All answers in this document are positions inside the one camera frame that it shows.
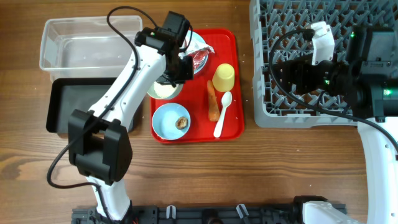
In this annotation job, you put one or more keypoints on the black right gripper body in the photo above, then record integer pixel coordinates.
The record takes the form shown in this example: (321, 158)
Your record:
(298, 76)

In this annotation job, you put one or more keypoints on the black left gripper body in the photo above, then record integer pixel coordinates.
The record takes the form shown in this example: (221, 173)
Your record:
(179, 71)

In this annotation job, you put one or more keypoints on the white rice pile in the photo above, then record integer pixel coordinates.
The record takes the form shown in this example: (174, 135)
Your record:
(164, 91)

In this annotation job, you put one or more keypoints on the mint green bowl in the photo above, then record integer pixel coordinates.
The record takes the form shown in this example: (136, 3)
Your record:
(153, 95)

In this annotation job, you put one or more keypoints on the yellow plastic cup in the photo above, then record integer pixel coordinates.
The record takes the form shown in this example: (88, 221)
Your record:
(223, 79)

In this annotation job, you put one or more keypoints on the brown mushroom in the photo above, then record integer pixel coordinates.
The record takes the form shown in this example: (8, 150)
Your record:
(181, 123)

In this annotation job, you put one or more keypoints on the light blue bowl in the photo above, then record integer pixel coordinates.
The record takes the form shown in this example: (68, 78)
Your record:
(164, 119)

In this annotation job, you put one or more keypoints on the orange carrot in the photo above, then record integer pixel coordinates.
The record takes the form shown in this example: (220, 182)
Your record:
(213, 110)

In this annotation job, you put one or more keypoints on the white tissue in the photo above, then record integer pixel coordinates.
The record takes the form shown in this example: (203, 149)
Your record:
(194, 43)

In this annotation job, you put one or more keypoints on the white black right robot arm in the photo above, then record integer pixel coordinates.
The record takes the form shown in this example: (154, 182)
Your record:
(367, 80)

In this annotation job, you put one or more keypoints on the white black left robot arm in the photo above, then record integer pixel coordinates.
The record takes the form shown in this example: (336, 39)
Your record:
(99, 144)

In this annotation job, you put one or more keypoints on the grey dishwasher rack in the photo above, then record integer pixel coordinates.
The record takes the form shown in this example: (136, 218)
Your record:
(271, 19)

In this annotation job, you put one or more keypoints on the black waste tray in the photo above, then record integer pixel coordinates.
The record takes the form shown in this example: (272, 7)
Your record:
(68, 94)

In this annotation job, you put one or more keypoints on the red snack wrapper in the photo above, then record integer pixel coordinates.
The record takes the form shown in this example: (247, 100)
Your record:
(199, 57)

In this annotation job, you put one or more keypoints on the light blue plate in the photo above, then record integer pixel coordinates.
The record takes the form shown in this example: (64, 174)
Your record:
(201, 66)

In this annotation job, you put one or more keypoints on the white plastic spoon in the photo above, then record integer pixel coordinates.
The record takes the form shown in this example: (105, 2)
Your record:
(225, 102)

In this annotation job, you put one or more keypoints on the clear plastic bin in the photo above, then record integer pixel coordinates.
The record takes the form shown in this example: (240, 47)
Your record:
(82, 47)

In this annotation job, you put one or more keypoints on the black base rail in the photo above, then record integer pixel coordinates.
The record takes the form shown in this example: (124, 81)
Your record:
(281, 213)

